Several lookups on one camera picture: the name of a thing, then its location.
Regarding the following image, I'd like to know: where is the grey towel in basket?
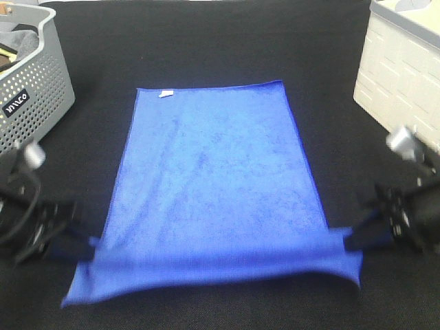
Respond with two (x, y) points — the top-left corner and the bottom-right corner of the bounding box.
(1, 30), (39, 61)

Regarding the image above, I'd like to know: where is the yellow towel in basket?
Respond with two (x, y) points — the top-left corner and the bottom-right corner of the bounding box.
(0, 48), (17, 62)

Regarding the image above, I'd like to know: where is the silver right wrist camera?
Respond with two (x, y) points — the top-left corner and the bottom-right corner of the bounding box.
(386, 126), (424, 162)

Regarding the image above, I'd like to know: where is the blue microfiber towel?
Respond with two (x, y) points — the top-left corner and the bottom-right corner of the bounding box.
(61, 80), (362, 307)

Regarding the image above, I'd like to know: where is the black tablecloth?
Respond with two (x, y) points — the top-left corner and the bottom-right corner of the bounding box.
(1, 1), (439, 329)

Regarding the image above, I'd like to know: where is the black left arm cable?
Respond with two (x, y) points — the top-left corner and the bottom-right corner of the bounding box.
(0, 164), (43, 245)

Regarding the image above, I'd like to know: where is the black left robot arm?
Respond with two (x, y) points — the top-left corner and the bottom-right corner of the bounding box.
(1, 149), (95, 265)

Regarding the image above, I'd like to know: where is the brown towel in basket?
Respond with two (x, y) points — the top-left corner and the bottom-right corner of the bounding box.
(0, 54), (14, 72)

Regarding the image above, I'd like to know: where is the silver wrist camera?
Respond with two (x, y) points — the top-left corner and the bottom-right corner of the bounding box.
(22, 141), (46, 170)
(386, 126), (424, 162)

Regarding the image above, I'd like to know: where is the grey perforated laundry basket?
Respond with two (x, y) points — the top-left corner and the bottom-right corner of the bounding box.
(1, 3), (75, 153)

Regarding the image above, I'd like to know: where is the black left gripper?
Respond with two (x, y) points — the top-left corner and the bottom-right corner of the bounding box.
(13, 201), (94, 265)

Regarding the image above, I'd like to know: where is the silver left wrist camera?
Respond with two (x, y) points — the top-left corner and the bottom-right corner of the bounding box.
(22, 141), (46, 170)

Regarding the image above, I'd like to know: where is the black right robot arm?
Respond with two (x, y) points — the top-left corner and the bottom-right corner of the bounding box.
(344, 179), (439, 253)

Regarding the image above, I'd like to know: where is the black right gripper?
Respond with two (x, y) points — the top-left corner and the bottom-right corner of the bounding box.
(343, 184), (427, 251)

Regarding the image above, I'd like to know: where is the white storage bin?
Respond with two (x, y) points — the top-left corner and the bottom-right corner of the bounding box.
(353, 1), (439, 152)

